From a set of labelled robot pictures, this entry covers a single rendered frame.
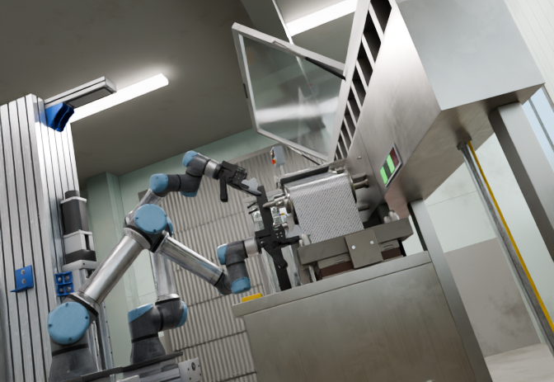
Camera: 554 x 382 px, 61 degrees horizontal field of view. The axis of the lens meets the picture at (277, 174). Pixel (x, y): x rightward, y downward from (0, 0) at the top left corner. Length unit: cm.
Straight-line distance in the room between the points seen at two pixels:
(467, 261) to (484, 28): 441
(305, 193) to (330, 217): 14
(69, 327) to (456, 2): 142
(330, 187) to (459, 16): 89
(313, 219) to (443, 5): 95
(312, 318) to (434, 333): 37
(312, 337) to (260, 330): 16
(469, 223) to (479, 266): 46
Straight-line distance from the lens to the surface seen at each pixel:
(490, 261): 555
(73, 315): 164
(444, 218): 556
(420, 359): 160
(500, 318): 555
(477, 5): 130
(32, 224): 215
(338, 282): 156
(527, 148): 124
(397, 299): 158
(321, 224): 185
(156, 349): 219
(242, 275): 180
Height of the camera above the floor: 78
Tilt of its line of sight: 18 degrees up
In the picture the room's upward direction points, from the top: 16 degrees counter-clockwise
